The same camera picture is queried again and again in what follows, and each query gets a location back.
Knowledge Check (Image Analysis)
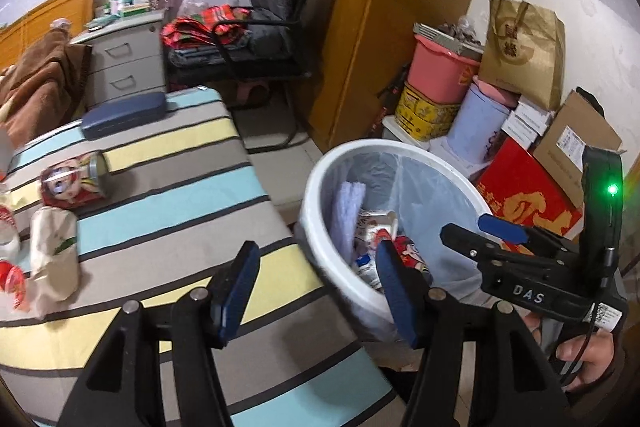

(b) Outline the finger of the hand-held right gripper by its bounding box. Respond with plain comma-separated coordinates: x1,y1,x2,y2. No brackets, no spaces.
477,213,581,258
440,224,521,265

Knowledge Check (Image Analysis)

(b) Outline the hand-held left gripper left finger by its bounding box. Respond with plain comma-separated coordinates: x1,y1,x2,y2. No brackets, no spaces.
57,241,261,427

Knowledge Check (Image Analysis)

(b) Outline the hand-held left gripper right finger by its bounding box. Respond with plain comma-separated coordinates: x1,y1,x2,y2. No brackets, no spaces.
376,239,573,427

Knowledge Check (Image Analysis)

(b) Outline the clear plastic bin liner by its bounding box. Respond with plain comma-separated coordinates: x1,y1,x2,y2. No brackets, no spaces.
325,152,481,293

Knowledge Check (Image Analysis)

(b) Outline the white foam net sleeve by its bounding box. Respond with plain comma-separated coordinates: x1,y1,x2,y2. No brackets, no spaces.
332,179,368,263

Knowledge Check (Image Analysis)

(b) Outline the white round trash bin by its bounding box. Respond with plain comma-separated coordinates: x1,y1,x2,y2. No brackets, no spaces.
300,139,496,343

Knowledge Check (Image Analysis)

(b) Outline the person's right hand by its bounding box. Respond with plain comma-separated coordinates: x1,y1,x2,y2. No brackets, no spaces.
522,313,617,390

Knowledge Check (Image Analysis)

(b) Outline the red gift box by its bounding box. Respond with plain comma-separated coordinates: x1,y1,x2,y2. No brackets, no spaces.
475,138,583,253

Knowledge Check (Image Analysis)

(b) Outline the striped tablecloth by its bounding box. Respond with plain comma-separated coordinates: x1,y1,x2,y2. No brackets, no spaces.
0,87,396,427

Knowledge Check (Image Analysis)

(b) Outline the brown cardboard box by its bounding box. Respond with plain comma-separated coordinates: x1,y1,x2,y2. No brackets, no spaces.
532,89,626,238

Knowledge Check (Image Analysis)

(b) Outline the stack of white boxes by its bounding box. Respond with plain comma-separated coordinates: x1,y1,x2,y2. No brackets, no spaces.
502,96,556,150

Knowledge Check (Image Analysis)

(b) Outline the lilac cylinder container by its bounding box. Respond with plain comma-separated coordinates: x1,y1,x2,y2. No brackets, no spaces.
445,79,511,162

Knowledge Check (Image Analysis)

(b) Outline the yellow patterned box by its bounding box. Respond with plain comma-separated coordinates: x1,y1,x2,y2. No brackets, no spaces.
394,82,461,142

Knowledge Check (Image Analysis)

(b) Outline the pink plastic bucket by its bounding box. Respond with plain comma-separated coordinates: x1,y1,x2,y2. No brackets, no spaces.
407,34,483,105

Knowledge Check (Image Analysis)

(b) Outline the brown paper bag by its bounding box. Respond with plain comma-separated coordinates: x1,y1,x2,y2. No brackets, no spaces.
479,0,566,112

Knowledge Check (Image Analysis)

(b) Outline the beige paper wrapper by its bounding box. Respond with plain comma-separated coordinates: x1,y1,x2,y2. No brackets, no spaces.
30,206,82,313

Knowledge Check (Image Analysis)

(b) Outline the pink slipper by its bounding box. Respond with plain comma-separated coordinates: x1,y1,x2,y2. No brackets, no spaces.
235,84,271,108

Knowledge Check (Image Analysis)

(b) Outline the striped gift box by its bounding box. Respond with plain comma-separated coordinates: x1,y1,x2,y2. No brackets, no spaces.
412,23,486,58

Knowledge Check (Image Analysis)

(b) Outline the dark blue glasses case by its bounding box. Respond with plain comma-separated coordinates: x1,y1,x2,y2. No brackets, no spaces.
81,92,167,140

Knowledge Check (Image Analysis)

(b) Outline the large wooden wardrobe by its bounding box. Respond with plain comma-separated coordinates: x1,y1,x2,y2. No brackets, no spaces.
290,0,496,152

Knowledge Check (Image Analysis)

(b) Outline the grey drawer cabinet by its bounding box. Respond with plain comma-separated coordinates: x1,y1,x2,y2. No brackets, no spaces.
70,11,167,110

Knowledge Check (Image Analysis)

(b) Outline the red patterned bag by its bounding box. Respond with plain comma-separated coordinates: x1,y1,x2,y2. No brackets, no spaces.
160,4,253,50

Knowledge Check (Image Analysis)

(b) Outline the black mesh chair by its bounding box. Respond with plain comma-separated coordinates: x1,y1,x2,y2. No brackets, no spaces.
165,0,336,152

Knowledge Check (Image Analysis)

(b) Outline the brown patterned blanket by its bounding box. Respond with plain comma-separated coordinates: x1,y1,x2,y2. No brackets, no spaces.
0,31,93,148

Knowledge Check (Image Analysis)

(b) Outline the wooden bed headboard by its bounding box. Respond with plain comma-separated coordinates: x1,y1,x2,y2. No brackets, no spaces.
0,0,97,70

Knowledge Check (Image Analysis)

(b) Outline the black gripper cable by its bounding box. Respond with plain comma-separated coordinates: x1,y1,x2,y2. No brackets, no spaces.
562,247,613,390

